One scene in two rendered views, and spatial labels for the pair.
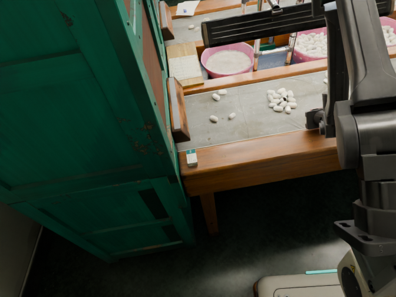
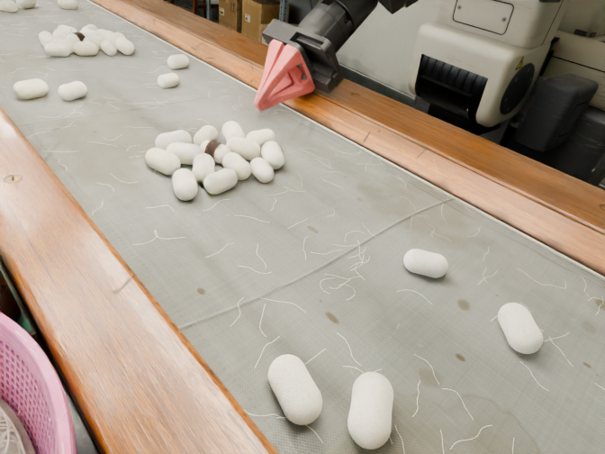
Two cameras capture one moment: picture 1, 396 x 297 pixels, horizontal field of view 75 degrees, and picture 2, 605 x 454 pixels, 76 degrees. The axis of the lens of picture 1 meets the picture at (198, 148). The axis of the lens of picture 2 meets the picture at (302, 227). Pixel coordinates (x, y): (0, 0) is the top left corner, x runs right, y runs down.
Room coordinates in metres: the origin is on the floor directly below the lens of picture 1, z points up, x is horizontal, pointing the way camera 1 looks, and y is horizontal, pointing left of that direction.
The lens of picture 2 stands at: (0.94, -0.09, 0.94)
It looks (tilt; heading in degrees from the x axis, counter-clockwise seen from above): 38 degrees down; 220
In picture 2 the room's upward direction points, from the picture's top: 9 degrees clockwise
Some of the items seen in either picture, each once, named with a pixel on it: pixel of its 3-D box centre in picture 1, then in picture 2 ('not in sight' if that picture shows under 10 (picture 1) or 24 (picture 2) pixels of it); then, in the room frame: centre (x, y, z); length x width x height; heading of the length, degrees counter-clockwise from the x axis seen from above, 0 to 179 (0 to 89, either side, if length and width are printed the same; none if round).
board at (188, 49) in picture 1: (183, 63); not in sight; (1.08, -0.01, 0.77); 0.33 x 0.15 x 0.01; 179
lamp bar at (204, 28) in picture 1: (296, 15); not in sight; (0.79, -0.39, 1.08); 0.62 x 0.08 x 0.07; 89
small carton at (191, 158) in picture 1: (191, 157); not in sight; (0.53, 0.03, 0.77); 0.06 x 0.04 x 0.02; 179
